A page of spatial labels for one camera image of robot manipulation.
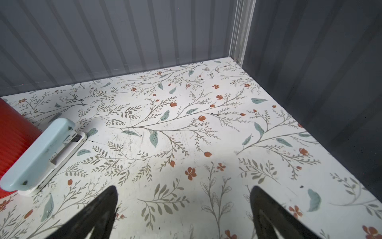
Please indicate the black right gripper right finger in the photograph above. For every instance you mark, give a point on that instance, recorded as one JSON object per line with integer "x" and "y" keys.
{"x": 269, "y": 216}

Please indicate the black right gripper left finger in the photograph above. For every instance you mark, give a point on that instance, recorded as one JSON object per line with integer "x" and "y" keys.
{"x": 96, "y": 219}

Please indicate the grey flat eraser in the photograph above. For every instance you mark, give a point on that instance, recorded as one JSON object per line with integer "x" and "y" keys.
{"x": 44, "y": 158}

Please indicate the red pen cup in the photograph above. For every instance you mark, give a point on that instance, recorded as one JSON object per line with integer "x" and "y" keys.
{"x": 17, "y": 135}

